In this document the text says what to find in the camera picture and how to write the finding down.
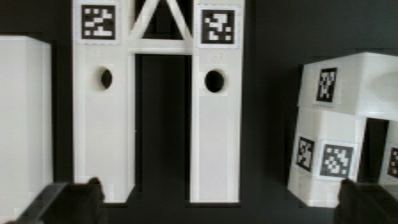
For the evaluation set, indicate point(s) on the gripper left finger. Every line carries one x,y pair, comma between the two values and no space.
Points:
68,204

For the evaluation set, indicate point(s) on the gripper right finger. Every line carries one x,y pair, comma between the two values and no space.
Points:
368,203

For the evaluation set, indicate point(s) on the white chair seat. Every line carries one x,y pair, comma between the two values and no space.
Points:
350,85

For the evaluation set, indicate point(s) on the white chair back frame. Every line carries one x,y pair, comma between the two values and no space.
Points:
156,96

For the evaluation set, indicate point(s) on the white chair leg short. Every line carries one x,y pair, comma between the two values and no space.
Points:
325,155

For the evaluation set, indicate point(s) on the white U-shaped fixture wall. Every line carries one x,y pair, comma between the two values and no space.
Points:
25,122

